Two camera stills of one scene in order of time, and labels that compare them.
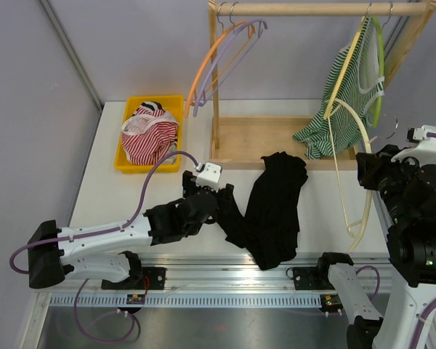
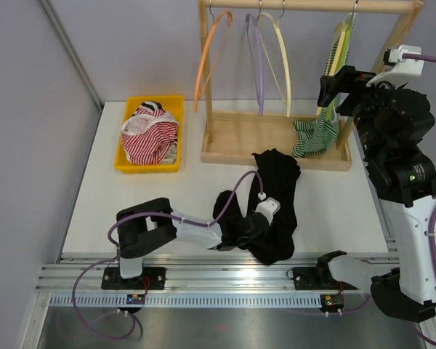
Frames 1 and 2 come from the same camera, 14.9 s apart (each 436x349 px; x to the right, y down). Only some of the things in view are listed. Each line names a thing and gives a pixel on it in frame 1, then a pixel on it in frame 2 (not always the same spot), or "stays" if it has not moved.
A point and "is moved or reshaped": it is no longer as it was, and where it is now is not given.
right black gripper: [371, 165] -> [351, 80]
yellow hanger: [345, 65] -> [341, 28]
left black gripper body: [190, 187] -> [257, 241]
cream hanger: [366, 217] -> [288, 83]
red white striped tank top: [147, 135] stays
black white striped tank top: [152, 105] stays
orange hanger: [251, 32] -> [230, 18]
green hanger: [378, 115] -> [344, 55]
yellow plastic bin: [174, 104] stays
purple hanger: [238, 30] -> [254, 31]
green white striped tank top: [349, 103] is moved or reshaped
